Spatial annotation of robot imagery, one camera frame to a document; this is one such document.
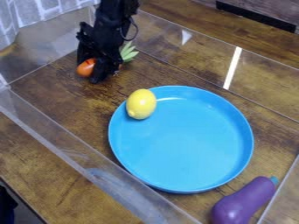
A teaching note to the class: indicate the blue round plate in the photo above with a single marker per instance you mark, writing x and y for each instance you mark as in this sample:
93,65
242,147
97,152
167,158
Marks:
191,147

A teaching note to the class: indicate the clear acrylic enclosure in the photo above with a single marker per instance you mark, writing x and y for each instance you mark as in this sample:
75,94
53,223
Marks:
55,156

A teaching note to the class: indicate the orange toy carrot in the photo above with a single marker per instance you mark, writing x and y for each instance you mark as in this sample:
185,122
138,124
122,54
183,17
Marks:
86,67

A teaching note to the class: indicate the purple toy eggplant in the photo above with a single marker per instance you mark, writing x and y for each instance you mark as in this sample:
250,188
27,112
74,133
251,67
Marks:
235,208

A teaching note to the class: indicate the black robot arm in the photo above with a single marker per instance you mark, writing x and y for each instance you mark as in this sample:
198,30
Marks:
119,6

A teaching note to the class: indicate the yellow toy lemon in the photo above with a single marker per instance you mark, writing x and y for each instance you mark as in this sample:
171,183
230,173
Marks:
141,104

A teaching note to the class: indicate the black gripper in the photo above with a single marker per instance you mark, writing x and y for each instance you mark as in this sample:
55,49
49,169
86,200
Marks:
99,42

